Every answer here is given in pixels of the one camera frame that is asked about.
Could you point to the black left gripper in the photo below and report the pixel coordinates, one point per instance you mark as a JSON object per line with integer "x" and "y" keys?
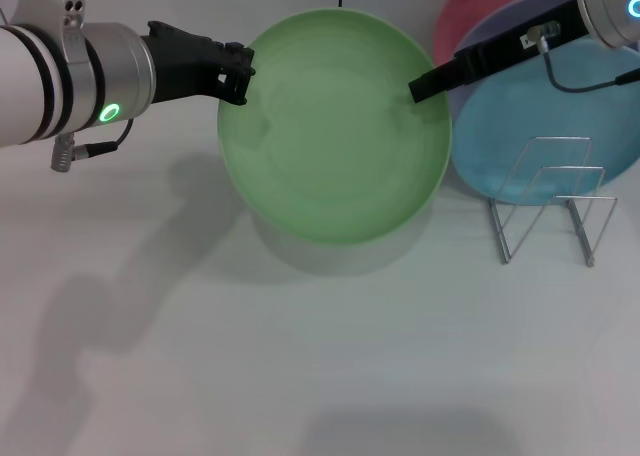
{"x": 185, "y": 61}

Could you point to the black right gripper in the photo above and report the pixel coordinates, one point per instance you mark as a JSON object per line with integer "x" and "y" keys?
{"x": 505, "y": 46}

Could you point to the green plastic plate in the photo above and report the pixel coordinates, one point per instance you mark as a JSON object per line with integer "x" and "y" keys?
{"x": 335, "y": 136}

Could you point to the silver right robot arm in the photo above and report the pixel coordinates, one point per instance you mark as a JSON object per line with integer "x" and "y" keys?
{"x": 607, "y": 6}

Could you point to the pink plastic plate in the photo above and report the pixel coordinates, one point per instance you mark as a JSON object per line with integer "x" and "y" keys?
{"x": 465, "y": 6}

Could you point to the purple plastic plate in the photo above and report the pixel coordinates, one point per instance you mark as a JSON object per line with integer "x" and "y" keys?
{"x": 505, "y": 13}

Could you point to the blue plastic plate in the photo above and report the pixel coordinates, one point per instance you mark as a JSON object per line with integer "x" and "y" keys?
{"x": 525, "y": 126}

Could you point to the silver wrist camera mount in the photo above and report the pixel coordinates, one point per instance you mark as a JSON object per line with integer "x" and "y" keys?
{"x": 60, "y": 6}

